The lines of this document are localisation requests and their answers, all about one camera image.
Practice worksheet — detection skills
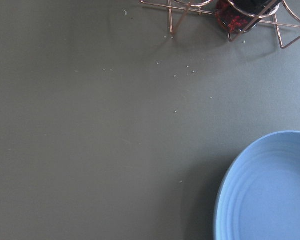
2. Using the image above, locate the copper wire bottle rack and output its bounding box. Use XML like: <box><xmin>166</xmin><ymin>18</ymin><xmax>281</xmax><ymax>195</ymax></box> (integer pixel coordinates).
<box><xmin>140</xmin><ymin>0</ymin><xmax>300</xmax><ymax>49</ymax></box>

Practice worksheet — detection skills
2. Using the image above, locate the dark sauce bottle front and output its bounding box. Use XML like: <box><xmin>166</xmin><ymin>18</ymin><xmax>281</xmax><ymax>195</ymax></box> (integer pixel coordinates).
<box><xmin>215</xmin><ymin>0</ymin><xmax>281</xmax><ymax>34</ymax></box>

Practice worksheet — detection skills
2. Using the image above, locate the blue plate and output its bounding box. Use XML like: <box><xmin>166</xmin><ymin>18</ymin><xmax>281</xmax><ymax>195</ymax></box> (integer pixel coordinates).
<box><xmin>213</xmin><ymin>131</ymin><xmax>300</xmax><ymax>240</ymax></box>

